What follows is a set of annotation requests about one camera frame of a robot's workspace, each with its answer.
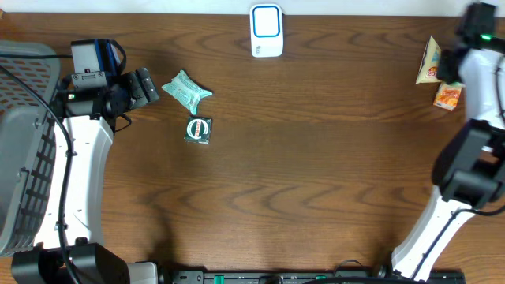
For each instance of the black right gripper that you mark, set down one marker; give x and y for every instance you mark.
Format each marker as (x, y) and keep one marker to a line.
(442, 71)

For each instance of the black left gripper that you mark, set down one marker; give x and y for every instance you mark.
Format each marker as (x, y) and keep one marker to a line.
(140, 97)

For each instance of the cream snack bag blue trim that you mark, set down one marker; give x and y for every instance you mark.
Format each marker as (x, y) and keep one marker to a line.
(428, 68)

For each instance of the orange white tissue pack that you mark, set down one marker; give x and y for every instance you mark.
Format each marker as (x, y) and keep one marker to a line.
(447, 95)

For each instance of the light teal crinkled packet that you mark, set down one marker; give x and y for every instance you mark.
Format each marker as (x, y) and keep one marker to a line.
(186, 91)

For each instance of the dark green square packet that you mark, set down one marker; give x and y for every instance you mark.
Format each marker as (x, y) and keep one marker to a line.
(198, 130)

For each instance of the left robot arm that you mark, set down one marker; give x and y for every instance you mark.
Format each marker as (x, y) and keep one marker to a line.
(56, 133)

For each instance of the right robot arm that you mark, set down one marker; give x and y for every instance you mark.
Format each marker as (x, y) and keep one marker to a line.
(469, 172)

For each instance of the white barcode scanner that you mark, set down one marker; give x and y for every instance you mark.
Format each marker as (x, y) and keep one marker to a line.
(266, 30)

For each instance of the grey plastic mesh basket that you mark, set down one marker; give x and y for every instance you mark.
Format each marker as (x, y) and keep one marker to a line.
(27, 142)

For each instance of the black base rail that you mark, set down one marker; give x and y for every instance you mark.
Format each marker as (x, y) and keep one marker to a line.
(279, 277)

